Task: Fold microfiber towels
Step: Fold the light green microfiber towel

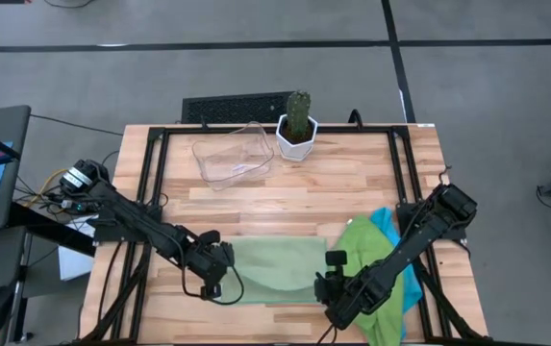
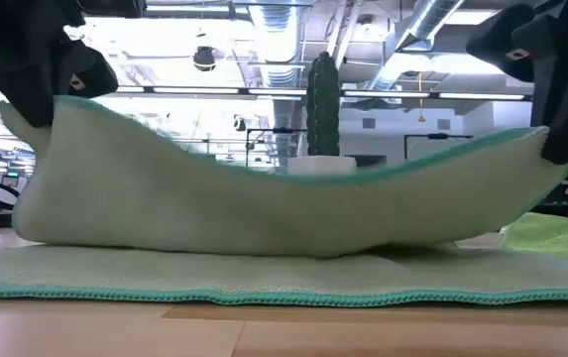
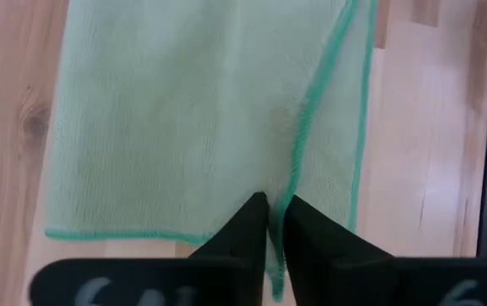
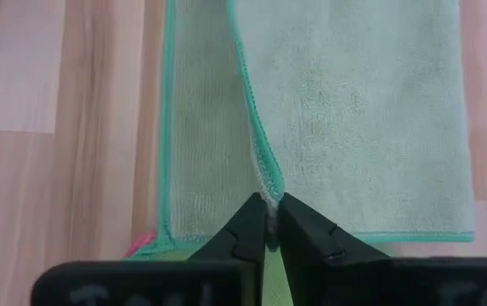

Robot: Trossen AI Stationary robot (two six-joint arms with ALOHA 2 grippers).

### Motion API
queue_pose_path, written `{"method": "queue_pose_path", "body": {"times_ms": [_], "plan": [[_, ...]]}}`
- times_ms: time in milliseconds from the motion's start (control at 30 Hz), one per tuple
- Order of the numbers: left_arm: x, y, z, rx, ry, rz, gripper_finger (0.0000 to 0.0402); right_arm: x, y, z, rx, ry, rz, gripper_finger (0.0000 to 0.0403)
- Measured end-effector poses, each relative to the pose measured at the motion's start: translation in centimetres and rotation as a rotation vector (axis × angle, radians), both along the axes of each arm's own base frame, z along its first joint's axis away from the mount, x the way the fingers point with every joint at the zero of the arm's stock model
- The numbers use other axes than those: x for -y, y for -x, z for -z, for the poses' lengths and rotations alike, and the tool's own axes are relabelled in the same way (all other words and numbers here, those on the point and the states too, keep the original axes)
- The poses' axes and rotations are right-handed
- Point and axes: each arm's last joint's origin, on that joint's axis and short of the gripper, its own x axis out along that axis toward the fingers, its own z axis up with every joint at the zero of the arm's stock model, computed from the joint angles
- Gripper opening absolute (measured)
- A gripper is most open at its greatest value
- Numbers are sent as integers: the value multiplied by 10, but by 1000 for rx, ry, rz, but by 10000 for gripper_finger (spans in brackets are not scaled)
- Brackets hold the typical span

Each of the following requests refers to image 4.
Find pink microfiber towel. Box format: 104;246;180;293
122;230;158;259

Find mint green microfiber towel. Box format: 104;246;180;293
157;0;476;256

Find bright green microfiber towel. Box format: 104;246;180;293
132;244;295;306

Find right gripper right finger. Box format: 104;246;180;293
277;192;487;306

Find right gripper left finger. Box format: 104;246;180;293
30;192;269;306

